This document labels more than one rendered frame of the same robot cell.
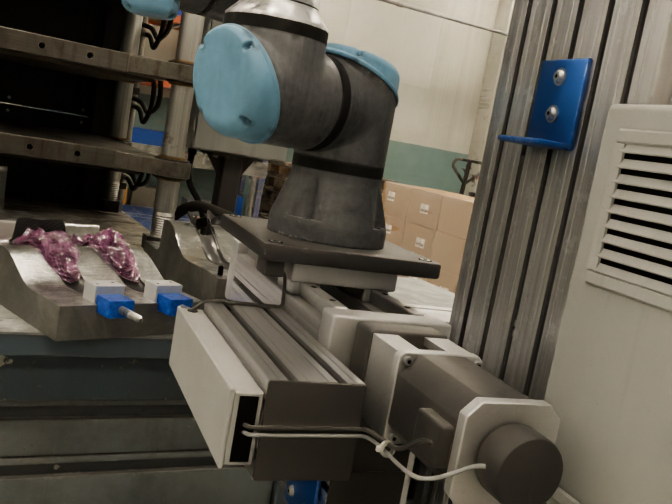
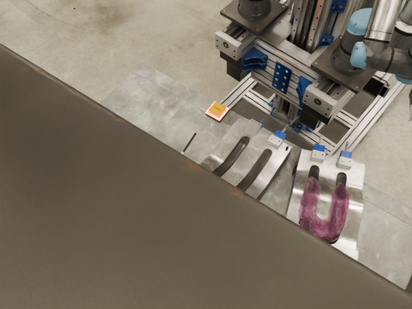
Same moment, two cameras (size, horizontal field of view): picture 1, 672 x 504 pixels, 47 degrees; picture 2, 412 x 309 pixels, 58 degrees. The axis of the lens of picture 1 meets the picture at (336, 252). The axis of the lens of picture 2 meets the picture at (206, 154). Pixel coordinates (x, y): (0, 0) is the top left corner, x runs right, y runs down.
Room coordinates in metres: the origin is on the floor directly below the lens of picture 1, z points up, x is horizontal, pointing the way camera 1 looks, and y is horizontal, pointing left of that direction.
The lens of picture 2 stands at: (1.93, 0.75, 2.22)
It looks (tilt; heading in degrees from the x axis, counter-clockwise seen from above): 61 degrees down; 248
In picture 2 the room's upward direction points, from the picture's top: 4 degrees counter-clockwise
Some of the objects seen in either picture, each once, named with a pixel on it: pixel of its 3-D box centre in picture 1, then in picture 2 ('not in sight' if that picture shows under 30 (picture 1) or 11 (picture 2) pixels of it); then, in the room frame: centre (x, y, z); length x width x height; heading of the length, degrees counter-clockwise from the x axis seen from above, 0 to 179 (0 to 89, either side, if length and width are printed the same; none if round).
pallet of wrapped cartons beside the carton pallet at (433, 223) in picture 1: (446, 254); not in sight; (5.90, -0.84, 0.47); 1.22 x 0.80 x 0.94; 30
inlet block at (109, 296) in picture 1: (118, 308); (345, 154); (1.14, 0.31, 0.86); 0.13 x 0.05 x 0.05; 47
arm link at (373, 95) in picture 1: (344, 105); (364, 30); (0.97, 0.02, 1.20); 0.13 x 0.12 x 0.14; 138
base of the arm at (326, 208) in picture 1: (332, 198); (352, 53); (0.98, 0.02, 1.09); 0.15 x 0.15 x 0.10
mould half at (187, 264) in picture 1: (235, 265); (232, 179); (1.61, 0.21, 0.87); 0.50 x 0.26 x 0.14; 29
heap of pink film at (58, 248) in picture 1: (73, 243); (324, 206); (1.36, 0.47, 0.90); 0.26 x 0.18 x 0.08; 47
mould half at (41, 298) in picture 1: (65, 266); (323, 211); (1.36, 0.48, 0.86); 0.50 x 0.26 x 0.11; 47
